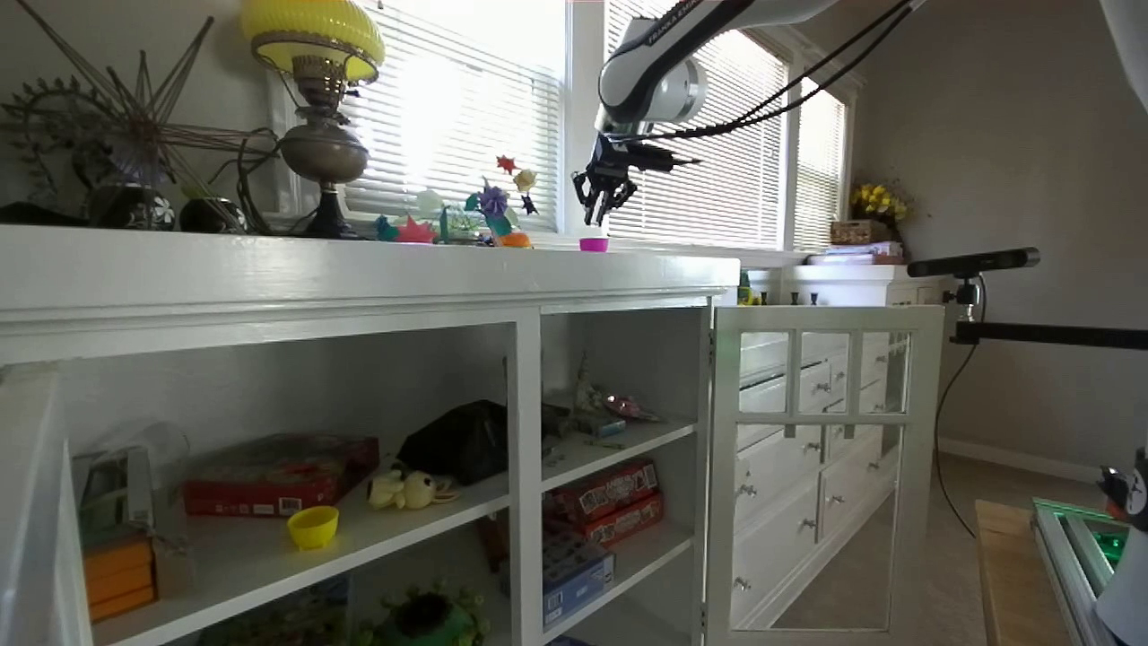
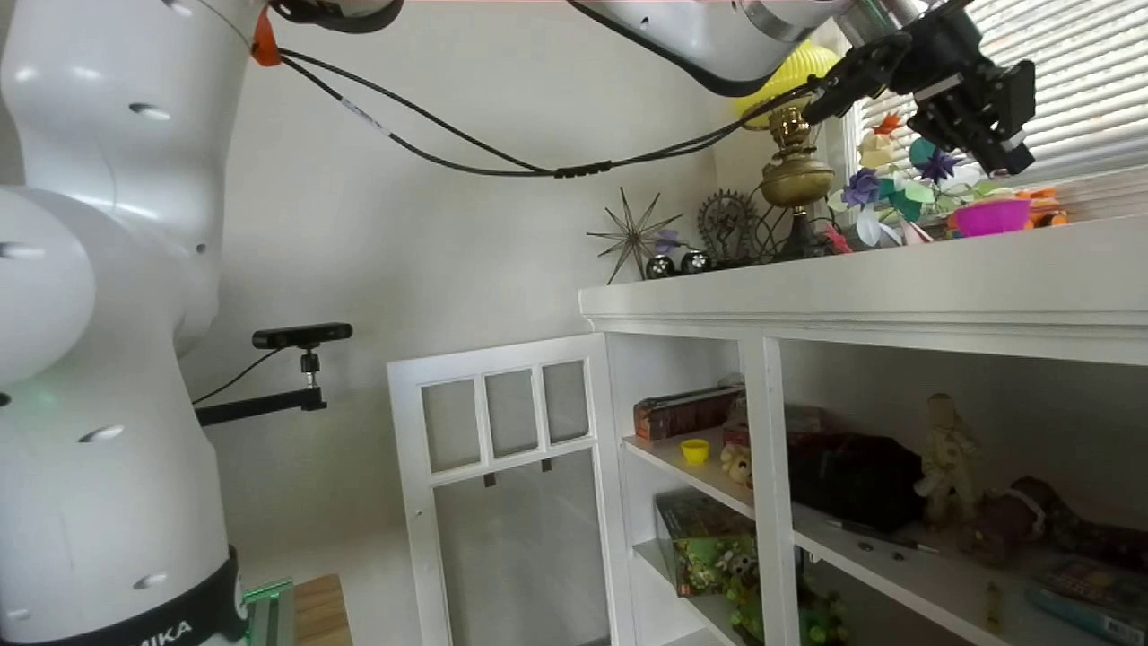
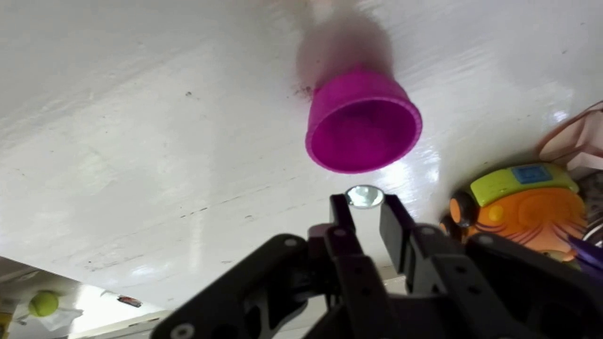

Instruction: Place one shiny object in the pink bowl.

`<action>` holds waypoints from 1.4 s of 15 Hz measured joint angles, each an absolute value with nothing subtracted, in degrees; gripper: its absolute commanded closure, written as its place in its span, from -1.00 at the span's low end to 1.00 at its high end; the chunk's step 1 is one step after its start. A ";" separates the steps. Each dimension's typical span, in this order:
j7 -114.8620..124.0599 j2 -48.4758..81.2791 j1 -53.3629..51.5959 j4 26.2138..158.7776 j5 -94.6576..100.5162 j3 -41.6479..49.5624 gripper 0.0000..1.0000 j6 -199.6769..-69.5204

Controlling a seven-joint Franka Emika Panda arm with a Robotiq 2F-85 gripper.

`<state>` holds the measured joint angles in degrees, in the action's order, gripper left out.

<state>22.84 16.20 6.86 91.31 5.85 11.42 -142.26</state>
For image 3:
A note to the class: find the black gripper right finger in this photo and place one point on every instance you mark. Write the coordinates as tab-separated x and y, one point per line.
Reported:
452	276

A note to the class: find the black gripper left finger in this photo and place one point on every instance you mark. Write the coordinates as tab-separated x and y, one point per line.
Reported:
283	284

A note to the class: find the orange toy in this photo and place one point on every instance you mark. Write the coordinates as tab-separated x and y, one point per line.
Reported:
533	220

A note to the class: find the white wooden shelf cabinet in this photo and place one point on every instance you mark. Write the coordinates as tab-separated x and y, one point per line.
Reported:
157	125

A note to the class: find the green ball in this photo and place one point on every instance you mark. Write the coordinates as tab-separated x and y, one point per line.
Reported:
43	304

